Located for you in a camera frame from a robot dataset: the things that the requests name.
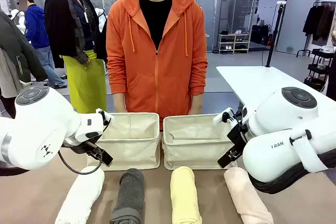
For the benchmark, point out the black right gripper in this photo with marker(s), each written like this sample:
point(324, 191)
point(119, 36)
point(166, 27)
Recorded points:
point(237, 137)

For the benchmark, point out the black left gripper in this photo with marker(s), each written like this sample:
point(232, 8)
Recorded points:
point(81, 147)

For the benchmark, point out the pale pink towel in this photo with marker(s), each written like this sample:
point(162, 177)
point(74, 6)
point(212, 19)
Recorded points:
point(246, 200)

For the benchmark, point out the white towel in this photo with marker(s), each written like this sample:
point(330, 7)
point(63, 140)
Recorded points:
point(81, 195)

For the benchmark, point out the dark grey towel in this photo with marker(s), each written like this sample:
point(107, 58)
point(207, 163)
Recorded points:
point(130, 195)

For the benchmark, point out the pale yellow towel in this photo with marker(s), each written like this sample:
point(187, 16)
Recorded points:
point(185, 197)

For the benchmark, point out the orange-sleeved left forearm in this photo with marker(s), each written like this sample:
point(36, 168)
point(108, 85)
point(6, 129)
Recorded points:
point(198, 82)

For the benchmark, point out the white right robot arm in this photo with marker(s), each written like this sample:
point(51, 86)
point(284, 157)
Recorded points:
point(275, 113)

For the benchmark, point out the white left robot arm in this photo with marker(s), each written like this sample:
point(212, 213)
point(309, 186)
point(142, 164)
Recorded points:
point(39, 129)

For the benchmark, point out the orange-sleeved right forearm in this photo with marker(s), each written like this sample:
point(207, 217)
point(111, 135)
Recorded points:
point(115, 82)

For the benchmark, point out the person's right hand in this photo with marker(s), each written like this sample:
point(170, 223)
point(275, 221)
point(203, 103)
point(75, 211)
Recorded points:
point(121, 103)

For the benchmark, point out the person's left hand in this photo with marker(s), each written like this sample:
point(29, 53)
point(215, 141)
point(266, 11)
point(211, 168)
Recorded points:
point(196, 103)

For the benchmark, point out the cream fabric storage basket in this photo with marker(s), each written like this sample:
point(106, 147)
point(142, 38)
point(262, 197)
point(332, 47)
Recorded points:
point(131, 153)
point(194, 153)

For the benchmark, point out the person in lime skirt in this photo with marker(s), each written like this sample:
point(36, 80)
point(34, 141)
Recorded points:
point(84, 90)

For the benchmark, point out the white table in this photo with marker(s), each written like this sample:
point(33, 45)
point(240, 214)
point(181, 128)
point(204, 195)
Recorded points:
point(262, 82)

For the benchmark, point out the person in orange hoodie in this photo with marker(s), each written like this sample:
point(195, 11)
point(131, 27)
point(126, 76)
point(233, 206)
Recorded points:
point(136, 64)

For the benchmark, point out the pale shoe rack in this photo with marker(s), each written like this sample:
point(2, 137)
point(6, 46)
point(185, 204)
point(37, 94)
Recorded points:
point(234, 41)

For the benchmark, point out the black stand pole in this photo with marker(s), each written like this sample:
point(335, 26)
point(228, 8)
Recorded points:
point(273, 40)

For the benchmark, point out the black utility cart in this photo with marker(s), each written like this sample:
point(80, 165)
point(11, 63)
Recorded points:
point(319, 69)

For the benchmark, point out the black bags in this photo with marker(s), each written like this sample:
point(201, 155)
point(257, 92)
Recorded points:
point(260, 35)

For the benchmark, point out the person in dark grey coat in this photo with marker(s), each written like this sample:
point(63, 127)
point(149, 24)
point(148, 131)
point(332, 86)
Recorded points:
point(13, 51)

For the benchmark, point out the person in blue jacket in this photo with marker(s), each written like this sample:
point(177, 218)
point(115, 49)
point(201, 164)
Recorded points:
point(36, 30)

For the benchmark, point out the dark hanging clothes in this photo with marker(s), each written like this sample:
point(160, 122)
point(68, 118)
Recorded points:
point(319, 22)

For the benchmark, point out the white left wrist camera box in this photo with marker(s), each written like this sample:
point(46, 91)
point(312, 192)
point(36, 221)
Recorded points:
point(104, 117)

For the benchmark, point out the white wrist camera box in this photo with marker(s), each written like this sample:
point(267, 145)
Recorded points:
point(221, 117)
point(104, 117)

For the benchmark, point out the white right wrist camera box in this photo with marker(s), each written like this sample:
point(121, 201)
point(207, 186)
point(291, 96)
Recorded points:
point(221, 117)

